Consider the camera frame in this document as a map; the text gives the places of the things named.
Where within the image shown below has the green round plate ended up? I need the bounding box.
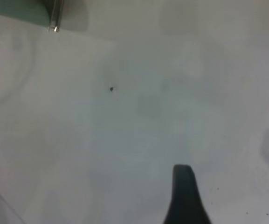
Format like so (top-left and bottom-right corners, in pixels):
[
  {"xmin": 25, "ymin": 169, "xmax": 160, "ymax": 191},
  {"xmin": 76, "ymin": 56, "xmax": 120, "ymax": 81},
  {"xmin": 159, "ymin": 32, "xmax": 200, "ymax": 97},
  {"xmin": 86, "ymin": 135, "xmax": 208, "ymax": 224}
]
[{"xmin": 0, "ymin": 0, "xmax": 50, "ymax": 27}]

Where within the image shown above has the metal wire plate rack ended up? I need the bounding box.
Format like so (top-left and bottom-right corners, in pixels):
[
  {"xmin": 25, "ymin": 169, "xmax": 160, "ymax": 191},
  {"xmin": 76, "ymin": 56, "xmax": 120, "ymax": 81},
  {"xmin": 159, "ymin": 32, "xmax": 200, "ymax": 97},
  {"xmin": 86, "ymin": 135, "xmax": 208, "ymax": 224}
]
[{"xmin": 47, "ymin": 0, "xmax": 62, "ymax": 33}]

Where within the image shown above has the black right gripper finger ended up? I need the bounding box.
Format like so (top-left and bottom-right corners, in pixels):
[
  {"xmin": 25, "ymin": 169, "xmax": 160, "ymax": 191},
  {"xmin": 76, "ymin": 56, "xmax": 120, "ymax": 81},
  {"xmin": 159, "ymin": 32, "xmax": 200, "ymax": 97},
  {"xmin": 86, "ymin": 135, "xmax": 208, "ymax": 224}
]
[{"xmin": 163, "ymin": 164, "xmax": 212, "ymax": 224}]

